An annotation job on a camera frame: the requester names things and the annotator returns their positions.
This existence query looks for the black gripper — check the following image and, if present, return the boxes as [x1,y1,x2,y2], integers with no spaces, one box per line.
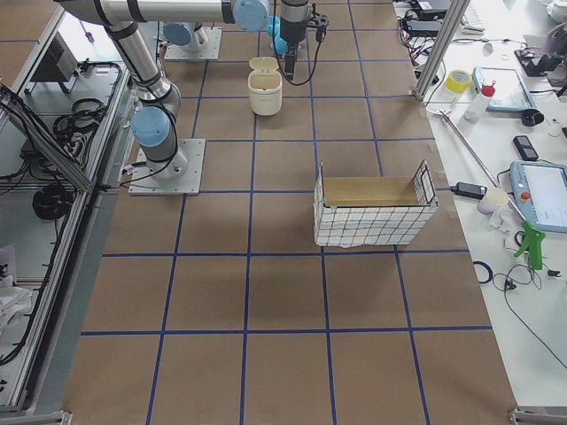
[280,0,330,80]

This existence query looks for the cream trash can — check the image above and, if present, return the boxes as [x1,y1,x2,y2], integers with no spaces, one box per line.
[247,57,283,116]

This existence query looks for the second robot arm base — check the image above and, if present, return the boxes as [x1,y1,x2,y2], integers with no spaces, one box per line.
[163,21,207,52]

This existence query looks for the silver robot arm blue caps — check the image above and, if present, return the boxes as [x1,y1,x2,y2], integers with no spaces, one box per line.
[59,1,330,118]

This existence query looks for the blue plush teddy bear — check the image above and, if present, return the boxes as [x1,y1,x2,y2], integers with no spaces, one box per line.
[266,15,305,55]

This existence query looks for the black power adapter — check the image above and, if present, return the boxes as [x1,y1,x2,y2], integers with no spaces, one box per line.
[406,20,443,38]

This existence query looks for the checkered cloth covered box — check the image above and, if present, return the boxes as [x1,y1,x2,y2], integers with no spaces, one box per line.
[314,160,439,248]

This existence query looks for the yellow tape roll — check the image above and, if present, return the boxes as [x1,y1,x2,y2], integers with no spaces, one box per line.
[445,70,471,94]

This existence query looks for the white bottle red cap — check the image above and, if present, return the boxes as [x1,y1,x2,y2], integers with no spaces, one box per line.
[463,81,495,123]

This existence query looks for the far blue teach pendant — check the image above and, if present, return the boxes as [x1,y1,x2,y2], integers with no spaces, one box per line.
[472,66,536,112]

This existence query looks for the blue teach pendant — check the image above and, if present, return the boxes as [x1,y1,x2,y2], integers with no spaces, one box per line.
[510,161,567,233]
[472,66,536,112]

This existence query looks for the small black adapter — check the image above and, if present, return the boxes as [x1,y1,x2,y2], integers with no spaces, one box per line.
[450,182,487,200]

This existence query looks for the white paper cup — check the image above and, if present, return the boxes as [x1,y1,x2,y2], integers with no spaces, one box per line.
[477,187,509,215]

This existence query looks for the black tape roll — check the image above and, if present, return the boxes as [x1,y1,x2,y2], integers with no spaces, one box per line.
[521,109,545,128]

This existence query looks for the near blue teach pendant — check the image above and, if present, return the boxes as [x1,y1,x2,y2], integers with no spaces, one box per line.
[510,161,567,233]

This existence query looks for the crumpled grey cloth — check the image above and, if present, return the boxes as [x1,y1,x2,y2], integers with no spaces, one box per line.
[0,245,33,337]

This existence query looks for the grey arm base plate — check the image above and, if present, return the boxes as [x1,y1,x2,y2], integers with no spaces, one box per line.
[128,139,206,196]

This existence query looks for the aluminium frame post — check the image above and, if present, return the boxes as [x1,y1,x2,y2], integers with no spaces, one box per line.
[414,0,470,101]

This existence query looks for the coiled black cables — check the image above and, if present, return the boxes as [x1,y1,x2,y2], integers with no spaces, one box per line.
[32,182,72,221]

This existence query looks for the blue tape ring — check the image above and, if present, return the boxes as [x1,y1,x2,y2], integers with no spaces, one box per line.
[471,260,493,285]

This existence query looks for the green handled reach grabber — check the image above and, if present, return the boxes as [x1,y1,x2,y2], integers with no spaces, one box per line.
[432,110,546,270]

